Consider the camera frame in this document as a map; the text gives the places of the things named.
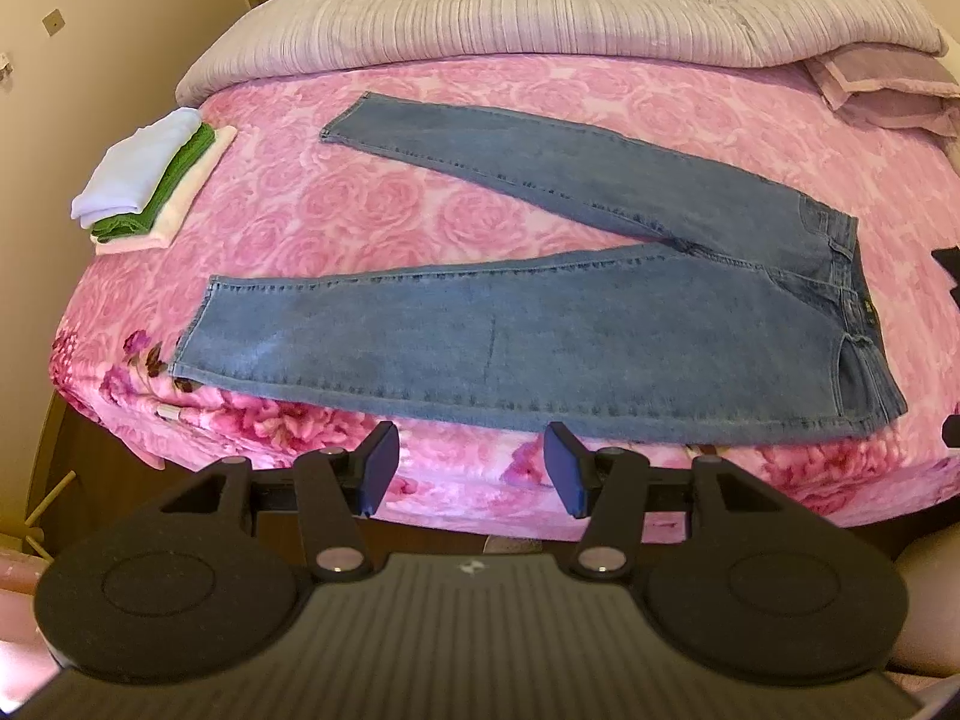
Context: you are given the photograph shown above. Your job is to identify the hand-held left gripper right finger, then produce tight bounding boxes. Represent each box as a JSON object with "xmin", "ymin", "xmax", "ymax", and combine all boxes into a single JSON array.
[{"xmin": 544, "ymin": 421, "xmax": 807, "ymax": 582}]

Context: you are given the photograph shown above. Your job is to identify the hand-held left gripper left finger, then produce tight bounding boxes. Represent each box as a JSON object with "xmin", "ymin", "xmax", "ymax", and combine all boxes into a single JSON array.
[{"xmin": 154, "ymin": 421, "xmax": 401, "ymax": 583}]

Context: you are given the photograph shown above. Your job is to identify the blue denim jeans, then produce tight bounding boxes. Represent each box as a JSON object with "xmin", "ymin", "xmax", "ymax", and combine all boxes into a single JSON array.
[{"xmin": 169, "ymin": 91, "xmax": 910, "ymax": 445}]

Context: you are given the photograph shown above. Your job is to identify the purple pillow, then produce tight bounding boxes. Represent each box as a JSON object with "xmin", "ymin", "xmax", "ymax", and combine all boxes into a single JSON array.
[{"xmin": 804, "ymin": 41, "xmax": 960, "ymax": 140}]

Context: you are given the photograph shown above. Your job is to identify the pink floral bedsheet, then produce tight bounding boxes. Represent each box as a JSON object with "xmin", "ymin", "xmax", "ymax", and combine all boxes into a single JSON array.
[{"xmin": 49, "ymin": 56, "xmax": 960, "ymax": 530}]

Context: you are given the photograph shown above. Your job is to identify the folded cream cloth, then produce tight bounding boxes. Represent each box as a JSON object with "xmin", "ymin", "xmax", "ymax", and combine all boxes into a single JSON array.
[{"xmin": 90, "ymin": 126, "xmax": 239, "ymax": 247}]

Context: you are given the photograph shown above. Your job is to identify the wooden stick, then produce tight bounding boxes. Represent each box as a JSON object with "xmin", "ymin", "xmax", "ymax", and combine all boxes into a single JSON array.
[{"xmin": 22, "ymin": 469, "xmax": 77, "ymax": 530}]

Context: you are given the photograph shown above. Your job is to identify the folded green towel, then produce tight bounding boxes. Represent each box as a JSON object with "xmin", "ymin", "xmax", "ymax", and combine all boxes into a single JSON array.
[{"xmin": 90, "ymin": 124, "xmax": 216, "ymax": 237}]

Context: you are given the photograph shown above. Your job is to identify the folded light blue cloth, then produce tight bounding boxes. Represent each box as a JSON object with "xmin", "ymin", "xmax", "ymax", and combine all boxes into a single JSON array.
[{"xmin": 71, "ymin": 107, "xmax": 203, "ymax": 224}]

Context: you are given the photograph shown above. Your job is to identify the pink fabric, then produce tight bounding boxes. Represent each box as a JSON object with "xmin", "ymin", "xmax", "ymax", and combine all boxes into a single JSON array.
[{"xmin": 0, "ymin": 540, "xmax": 53, "ymax": 691}]

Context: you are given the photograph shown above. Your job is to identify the striped lilac quilt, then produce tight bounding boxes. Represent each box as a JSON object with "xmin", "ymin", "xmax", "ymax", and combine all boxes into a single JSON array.
[{"xmin": 176, "ymin": 0, "xmax": 947, "ymax": 107}]

